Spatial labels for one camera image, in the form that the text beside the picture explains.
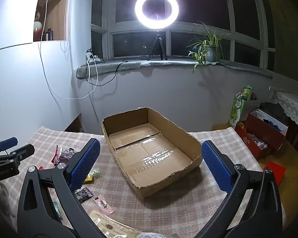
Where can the black light tripod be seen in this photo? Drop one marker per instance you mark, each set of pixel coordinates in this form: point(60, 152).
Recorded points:
point(157, 42)

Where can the black snack packet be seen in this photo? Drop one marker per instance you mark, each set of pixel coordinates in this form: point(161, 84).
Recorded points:
point(84, 193)

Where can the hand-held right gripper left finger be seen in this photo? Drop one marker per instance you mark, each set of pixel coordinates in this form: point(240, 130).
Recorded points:
point(85, 164)

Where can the white power strip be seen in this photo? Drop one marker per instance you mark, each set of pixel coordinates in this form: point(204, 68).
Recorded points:
point(92, 59)

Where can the dark curtain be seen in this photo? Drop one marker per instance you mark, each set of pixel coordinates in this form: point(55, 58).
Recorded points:
point(288, 29)

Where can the pink snack packet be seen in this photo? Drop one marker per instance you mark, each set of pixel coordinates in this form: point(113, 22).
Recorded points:
point(103, 204)

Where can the white lace cloth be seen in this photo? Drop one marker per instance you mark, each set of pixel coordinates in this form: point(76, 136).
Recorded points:
point(293, 109)

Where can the white vase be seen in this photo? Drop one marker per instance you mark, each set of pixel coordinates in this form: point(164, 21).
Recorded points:
point(38, 31)

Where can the dark bottle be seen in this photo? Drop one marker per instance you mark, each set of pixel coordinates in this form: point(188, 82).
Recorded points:
point(49, 34)

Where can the flat red lid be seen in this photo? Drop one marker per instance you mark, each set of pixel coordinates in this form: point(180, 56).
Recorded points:
point(275, 171)

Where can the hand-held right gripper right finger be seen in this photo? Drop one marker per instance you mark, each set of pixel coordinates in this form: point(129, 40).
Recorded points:
point(216, 166)

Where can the red cardboard box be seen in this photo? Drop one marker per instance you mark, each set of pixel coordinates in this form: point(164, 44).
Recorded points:
point(263, 131)

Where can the grey windowsill mat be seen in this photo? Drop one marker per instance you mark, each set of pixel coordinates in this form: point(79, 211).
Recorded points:
point(129, 65)

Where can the potted spider plant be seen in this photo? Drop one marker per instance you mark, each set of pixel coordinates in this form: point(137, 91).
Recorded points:
point(211, 52)

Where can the clear red-edged snack packet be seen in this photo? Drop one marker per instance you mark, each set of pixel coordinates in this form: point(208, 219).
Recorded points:
point(63, 155)

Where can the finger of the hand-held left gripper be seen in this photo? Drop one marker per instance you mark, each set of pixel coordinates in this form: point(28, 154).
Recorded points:
point(21, 153)
point(8, 142)

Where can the small green candy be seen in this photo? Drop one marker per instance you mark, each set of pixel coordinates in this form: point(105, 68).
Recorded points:
point(57, 209)

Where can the pink plaid tablecloth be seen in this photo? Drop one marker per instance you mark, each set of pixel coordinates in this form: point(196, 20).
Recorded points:
point(188, 203)

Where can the large beige snack packet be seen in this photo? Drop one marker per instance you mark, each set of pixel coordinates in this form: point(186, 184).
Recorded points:
point(114, 224)

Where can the wooden wall shelf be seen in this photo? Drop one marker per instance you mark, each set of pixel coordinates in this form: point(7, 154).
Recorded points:
point(57, 12)

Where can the green-yellow candy packet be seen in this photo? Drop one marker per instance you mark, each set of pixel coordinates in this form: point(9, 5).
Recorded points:
point(94, 174)

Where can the person's fuzzy grey clothing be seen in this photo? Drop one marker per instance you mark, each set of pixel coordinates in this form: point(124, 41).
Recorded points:
point(146, 235)

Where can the green printed bag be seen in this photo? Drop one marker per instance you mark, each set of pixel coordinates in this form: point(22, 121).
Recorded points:
point(236, 111)

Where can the white-framed window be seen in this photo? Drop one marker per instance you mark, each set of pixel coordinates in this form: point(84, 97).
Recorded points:
point(109, 29)

